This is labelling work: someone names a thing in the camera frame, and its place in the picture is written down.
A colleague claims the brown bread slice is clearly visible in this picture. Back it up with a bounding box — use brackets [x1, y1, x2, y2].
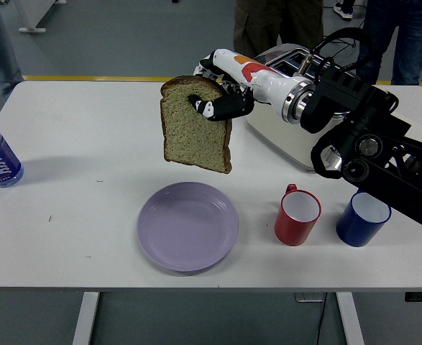
[159, 75, 234, 175]

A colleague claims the cream and chrome toaster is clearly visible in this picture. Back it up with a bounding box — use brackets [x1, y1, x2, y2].
[244, 43, 352, 175]

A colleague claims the purple plate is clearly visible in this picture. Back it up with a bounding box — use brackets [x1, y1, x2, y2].
[136, 181, 239, 277]

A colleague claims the red mug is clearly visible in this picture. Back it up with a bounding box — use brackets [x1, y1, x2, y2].
[273, 183, 322, 247]

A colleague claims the blue mug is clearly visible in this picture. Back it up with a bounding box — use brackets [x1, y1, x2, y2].
[335, 190, 392, 247]

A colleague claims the white table leg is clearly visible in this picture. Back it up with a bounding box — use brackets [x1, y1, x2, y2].
[72, 291, 101, 345]
[336, 291, 365, 345]

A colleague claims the clear bottle with blue label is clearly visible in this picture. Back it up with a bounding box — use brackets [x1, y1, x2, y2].
[0, 111, 24, 188]

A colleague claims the grey under-table bracket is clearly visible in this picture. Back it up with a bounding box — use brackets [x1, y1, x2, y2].
[295, 292, 327, 303]

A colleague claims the black under-table cable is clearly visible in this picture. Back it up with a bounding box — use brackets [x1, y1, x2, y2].
[316, 300, 329, 345]

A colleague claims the white desk frame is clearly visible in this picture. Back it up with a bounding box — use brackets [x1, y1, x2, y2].
[16, 0, 68, 35]

